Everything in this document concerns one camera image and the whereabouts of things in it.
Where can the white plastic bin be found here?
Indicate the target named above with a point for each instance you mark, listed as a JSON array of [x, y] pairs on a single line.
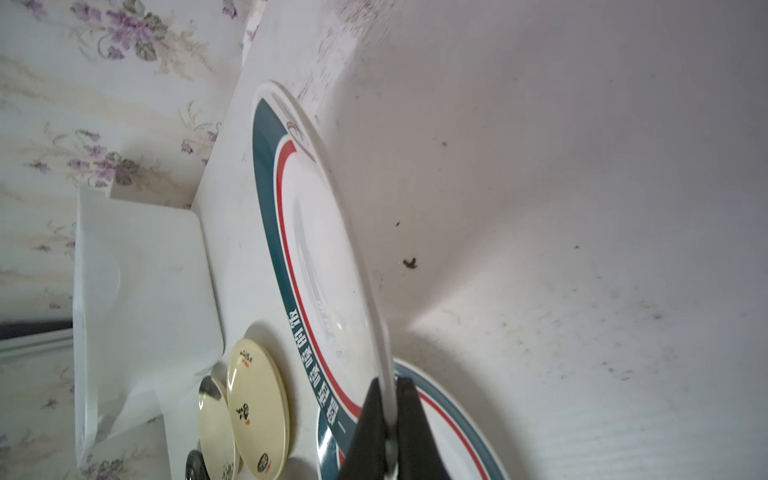
[[145, 320]]

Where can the black round plate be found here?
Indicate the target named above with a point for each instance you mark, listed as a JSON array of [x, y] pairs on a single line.
[[195, 468]]

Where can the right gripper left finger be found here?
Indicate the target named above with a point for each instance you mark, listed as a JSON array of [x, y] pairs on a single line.
[[366, 457]]

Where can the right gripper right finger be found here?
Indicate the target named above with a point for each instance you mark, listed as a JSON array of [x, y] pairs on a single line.
[[418, 456]]

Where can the white plate green red rim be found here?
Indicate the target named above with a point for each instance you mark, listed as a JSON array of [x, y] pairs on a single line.
[[464, 449]]

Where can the cream plate with small motifs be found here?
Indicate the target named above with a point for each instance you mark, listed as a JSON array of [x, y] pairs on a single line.
[[258, 408]]

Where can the cream plate with black patch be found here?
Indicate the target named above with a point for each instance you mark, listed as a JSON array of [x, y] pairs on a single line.
[[216, 438]]

